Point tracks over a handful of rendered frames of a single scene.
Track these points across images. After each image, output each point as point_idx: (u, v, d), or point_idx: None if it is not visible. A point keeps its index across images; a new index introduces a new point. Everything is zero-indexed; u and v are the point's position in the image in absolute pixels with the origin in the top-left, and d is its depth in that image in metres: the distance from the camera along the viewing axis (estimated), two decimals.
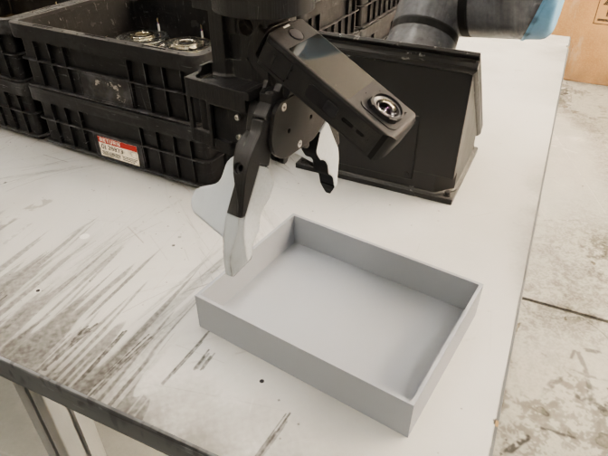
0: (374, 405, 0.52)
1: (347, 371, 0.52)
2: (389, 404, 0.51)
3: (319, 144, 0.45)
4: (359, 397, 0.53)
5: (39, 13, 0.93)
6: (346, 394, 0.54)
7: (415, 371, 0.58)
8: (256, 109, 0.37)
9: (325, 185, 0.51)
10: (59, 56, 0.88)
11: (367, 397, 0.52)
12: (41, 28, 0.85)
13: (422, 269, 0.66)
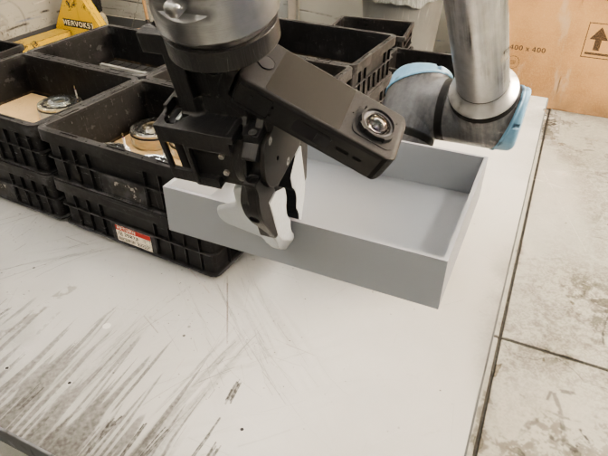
0: (395, 276, 0.44)
1: (363, 238, 0.44)
2: (415, 269, 0.43)
3: (293, 169, 0.42)
4: (377, 270, 0.45)
5: (63, 116, 1.05)
6: (359, 270, 0.46)
7: (430, 248, 0.50)
8: (242, 151, 0.35)
9: None
10: (81, 158, 1.00)
11: (387, 268, 0.44)
12: (67, 137, 0.97)
13: (417, 152, 0.59)
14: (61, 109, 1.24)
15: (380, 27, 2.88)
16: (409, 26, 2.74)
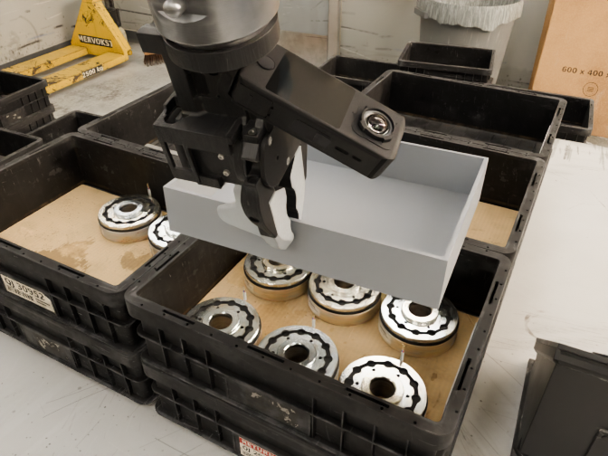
0: (395, 276, 0.44)
1: (363, 238, 0.44)
2: (415, 269, 0.43)
3: (293, 169, 0.42)
4: (377, 270, 0.45)
5: (160, 270, 0.67)
6: (359, 270, 0.46)
7: (431, 249, 0.50)
8: (242, 151, 0.35)
9: None
10: (195, 348, 0.63)
11: (387, 268, 0.44)
12: (178, 324, 0.59)
13: (417, 153, 0.59)
14: (134, 225, 0.87)
15: (453, 55, 2.50)
16: (491, 55, 2.36)
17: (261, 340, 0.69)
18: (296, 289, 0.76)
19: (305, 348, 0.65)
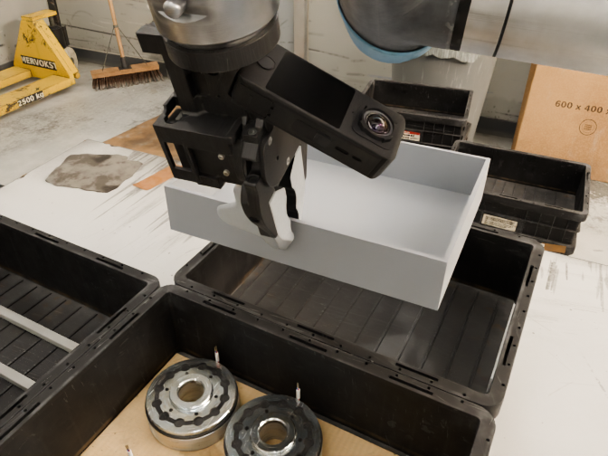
0: (394, 277, 0.44)
1: (362, 238, 0.44)
2: (415, 270, 0.43)
3: (293, 169, 0.42)
4: (376, 271, 0.45)
5: None
6: (359, 271, 0.45)
7: (431, 250, 0.50)
8: (242, 151, 0.35)
9: None
10: None
11: (386, 269, 0.44)
12: None
13: (419, 154, 0.59)
14: None
15: (423, 96, 2.09)
16: (468, 99, 1.96)
17: None
18: None
19: None
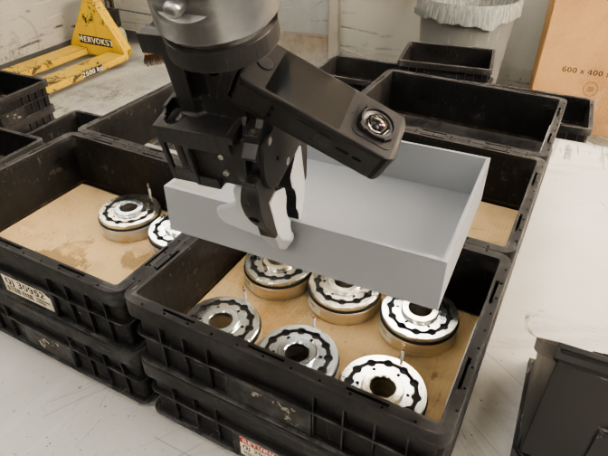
0: (395, 277, 0.44)
1: (362, 239, 0.44)
2: (415, 270, 0.43)
3: (293, 169, 0.42)
4: (377, 271, 0.45)
5: (160, 269, 0.67)
6: (359, 271, 0.45)
7: (431, 249, 0.50)
8: (242, 151, 0.35)
9: None
10: (195, 347, 0.63)
11: (386, 269, 0.44)
12: (178, 323, 0.59)
13: (419, 153, 0.59)
14: (134, 225, 0.87)
15: (453, 55, 2.50)
16: (491, 55, 2.36)
17: (261, 339, 0.69)
18: (296, 289, 0.76)
19: (305, 347, 0.65)
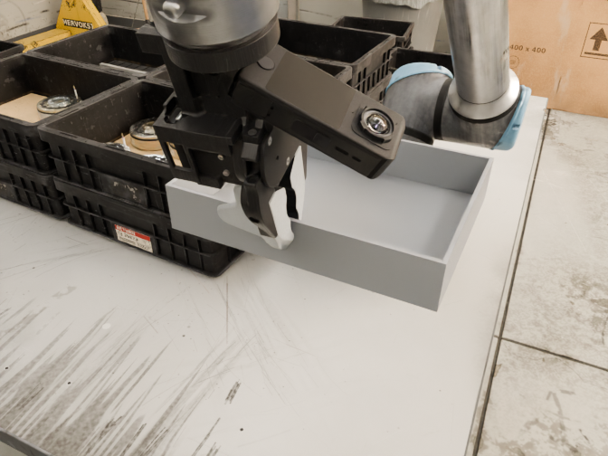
0: (394, 278, 0.44)
1: (362, 239, 0.44)
2: (414, 271, 0.43)
3: (293, 169, 0.42)
4: (376, 272, 0.45)
5: (63, 116, 1.05)
6: (358, 271, 0.45)
7: (432, 250, 0.50)
8: (242, 151, 0.35)
9: None
10: (81, 158, 1.00)
11: (386, 270, 0.44)
12: (67, 137, 0.97)
13: (422, 152, 0.59)
14: (61, 109, 1.24)
15: (379, 27, 2.88)
16: (409, 26, 2.74)
17: None
18: None
19: None
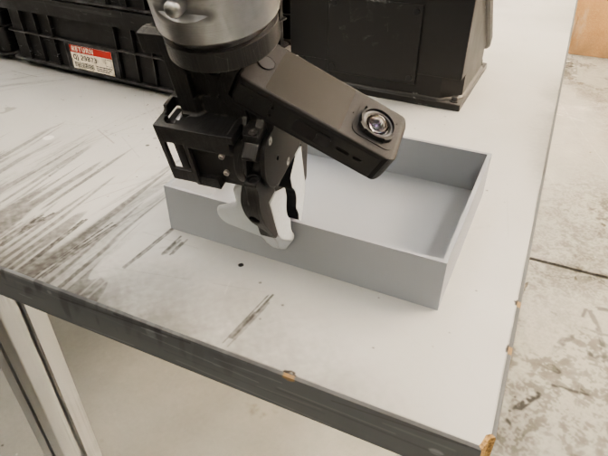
0: (395, 277, 0.44)
1: (362, 239, 0.44)
2: (415, 270, 0.43)
3: (293, 169, 0.42)
4: (377, 271, 0.45)
5: None
6: (359, 271, 0.46)
7: (432, 247, 0.50)
8: (242, 151, 0.35)
9: None
10: None
11: (386, 269, 0.44)
12: None
13: (420, 148, 0.59)
14: None
15: None
16: None
17: None
18: None
19: None
